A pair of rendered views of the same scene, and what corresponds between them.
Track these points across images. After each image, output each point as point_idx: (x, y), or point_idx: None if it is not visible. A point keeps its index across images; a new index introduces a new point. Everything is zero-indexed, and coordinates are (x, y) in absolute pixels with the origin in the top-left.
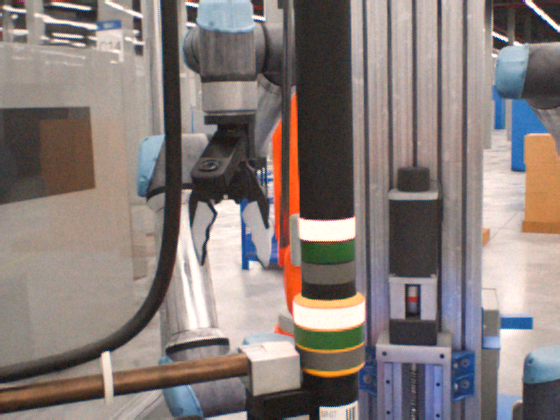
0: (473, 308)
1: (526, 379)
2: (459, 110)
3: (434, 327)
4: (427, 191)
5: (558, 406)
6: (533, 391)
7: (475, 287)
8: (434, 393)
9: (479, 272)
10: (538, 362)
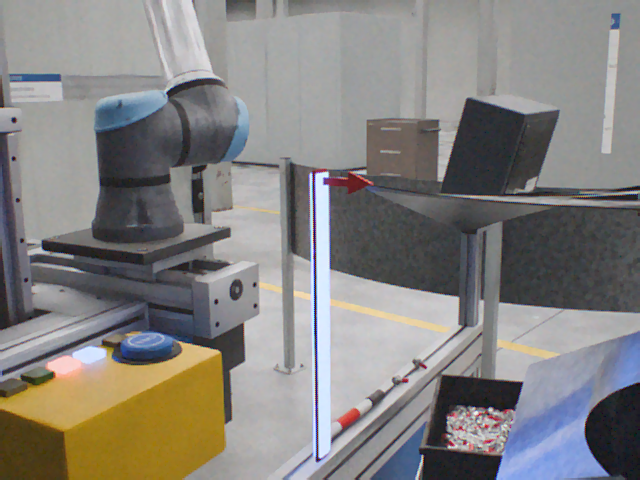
0: (1, 74)
1: (117, 123)
2: None
3: (0, 82)
4: None
5: (157, 141)
6: (130, 133)
7: (0, 47)
8: (11, 171)
9: (2, 27)
10: (131, 99)
